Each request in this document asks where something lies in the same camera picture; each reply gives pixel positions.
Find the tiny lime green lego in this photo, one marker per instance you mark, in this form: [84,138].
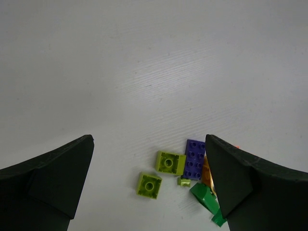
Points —
[183,182]

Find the dark green curved lego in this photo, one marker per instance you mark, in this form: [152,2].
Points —
[205,197]

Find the small dark green lego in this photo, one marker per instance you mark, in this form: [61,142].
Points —
[218,219]

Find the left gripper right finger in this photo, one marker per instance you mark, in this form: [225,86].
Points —
[255,194]

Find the lime green square lego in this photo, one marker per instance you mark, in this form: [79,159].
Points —
[148,185]

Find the purple lego plate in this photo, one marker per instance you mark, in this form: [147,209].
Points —
[195,154]

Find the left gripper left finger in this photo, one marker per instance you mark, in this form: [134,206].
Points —
[42,193]

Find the yellow striped curved lego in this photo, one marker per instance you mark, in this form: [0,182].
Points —
[207,177]

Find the lime green lego with swirl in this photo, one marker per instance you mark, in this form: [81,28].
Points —
[170,163]

